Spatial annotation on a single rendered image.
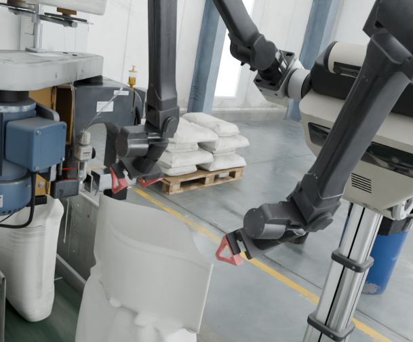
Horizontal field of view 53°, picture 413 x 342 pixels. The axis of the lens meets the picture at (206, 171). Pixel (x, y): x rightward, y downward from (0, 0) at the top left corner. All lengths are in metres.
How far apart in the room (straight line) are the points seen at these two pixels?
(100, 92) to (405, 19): 0.89
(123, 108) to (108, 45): 4.81
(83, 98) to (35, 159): 0.38
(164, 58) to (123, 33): 5.26
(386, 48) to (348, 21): 9.13
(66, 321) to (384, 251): 2.14
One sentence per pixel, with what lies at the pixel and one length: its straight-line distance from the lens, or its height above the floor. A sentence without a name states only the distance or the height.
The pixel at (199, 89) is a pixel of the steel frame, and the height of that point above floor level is 0.61.
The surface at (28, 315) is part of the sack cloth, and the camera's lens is 1.81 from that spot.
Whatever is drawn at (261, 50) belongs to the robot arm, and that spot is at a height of 1.52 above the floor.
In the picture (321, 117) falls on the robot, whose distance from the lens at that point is 1.13.
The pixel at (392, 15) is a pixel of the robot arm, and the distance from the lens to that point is 0.57.
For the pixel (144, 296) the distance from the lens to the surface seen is 1.10.
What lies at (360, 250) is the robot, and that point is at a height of 0.99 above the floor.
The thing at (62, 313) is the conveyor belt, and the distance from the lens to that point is 1.85.
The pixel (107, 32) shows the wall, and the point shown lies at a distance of 6.06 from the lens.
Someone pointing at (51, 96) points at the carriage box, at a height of 1.31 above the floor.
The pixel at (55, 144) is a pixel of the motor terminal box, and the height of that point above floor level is 1.26.
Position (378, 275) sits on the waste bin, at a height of 0.17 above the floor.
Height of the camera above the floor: 1.53
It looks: 18 degrees down
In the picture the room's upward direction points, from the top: 11 degrees clockwise
